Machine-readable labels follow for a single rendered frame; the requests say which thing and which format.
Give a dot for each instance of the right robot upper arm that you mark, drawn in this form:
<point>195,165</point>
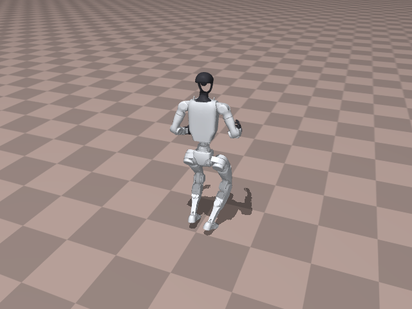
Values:
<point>224,110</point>

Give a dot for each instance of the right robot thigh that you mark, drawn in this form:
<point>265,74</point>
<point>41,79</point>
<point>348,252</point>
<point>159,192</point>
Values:
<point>221,164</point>

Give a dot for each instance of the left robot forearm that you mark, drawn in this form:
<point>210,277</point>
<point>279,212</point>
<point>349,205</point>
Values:
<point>183,131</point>

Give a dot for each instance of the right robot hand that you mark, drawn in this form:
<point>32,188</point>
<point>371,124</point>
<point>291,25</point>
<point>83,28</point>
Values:
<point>238,125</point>

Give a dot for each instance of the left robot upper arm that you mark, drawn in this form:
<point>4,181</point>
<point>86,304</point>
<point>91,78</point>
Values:
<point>180,113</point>

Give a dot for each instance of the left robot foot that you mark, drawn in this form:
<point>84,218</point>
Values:
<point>192,218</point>

